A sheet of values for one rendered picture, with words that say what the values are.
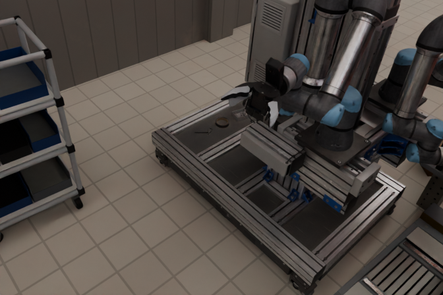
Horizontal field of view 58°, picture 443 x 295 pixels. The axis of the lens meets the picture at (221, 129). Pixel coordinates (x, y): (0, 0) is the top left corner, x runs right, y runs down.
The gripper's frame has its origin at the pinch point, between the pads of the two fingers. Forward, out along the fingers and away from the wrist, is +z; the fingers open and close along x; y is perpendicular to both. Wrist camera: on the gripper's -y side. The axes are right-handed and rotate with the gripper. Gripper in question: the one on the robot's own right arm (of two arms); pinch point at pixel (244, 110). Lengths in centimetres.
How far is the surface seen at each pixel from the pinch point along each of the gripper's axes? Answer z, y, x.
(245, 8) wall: -276, 125, 136
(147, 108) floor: -105, 141, 116
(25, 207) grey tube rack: 13, 123, 97
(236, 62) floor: -205, 139, 99
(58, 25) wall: -89, 97, 188
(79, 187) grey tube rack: -12, 120, 85
